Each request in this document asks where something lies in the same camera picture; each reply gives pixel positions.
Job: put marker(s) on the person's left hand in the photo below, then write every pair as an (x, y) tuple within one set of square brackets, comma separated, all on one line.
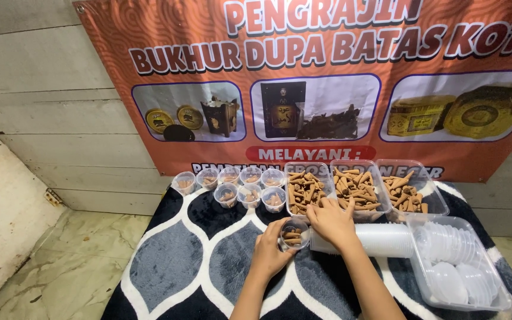
[(267, 253)]

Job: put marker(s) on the person's right hand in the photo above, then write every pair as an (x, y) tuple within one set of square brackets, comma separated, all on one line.
[(334, 226)]

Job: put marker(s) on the small clear plastic cup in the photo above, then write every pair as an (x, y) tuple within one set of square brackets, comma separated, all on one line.
[(302, 229)]

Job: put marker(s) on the incense cones in small cup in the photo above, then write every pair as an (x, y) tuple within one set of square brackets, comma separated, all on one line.
[(292, 238)]

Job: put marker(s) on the pile of brown incense cones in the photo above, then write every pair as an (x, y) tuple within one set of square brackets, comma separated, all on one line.
[(402, 193), (305, 189), (356, 189)]

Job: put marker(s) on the stack of empty plastic cups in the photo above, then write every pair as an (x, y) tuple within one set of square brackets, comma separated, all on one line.
[(380, 240)]

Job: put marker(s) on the clear plastic tray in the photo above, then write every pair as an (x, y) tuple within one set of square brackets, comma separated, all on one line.
[(433, 195), (380, 195), (289, 169)]

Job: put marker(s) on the grey navy white patterned rug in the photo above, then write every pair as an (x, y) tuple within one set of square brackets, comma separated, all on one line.
[(193, 262)]

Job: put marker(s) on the group of filled clear cups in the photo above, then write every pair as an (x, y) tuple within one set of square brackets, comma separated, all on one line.
[(238, 184)]

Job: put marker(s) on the large clear plastic container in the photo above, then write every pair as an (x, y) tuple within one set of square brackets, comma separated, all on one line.
[(420, 275)]

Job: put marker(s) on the pile of clear plastic lids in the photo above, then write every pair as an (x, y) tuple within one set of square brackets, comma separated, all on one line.
[(451, 266)]

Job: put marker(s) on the rusty metal hinge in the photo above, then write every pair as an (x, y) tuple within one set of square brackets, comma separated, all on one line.
[(52, 197)]

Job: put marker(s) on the orange printed wall banner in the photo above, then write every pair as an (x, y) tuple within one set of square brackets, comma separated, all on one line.
[(193, 53)]

